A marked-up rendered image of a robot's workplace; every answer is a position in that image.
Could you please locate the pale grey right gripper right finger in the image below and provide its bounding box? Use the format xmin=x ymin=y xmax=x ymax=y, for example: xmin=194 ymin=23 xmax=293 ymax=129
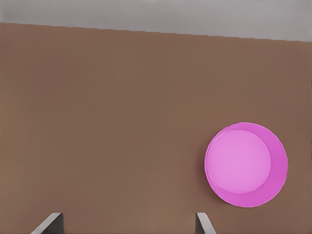
xmin=195 ymin=212 xmax=216 ymax=234

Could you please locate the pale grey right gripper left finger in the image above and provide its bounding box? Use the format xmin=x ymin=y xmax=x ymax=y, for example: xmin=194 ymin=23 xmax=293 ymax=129
xmin=30 ymin=212 xmax=64 ymax=234

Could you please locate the pink round bowl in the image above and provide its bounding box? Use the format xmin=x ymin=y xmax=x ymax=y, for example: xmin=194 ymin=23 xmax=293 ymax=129
xmin=204 ymin=122 xmax=289 ymax=208

